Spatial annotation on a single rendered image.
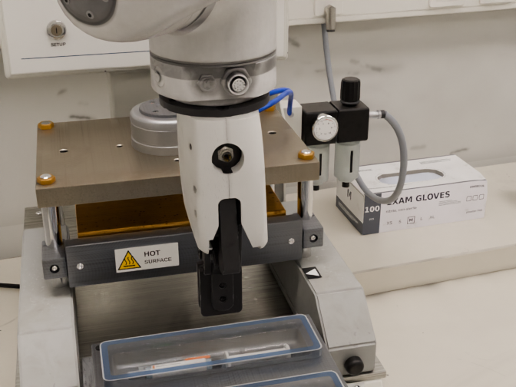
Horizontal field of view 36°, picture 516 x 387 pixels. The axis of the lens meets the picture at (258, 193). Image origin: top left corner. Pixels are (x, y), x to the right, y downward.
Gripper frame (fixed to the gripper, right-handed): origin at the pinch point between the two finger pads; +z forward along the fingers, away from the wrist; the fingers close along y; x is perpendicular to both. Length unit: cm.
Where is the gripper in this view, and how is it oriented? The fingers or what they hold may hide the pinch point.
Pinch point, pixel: (219, 286)
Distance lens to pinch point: 60.7
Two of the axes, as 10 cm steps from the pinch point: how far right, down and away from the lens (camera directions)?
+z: 0.0, 9.1, 4.2
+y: -2.2, -4.1, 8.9
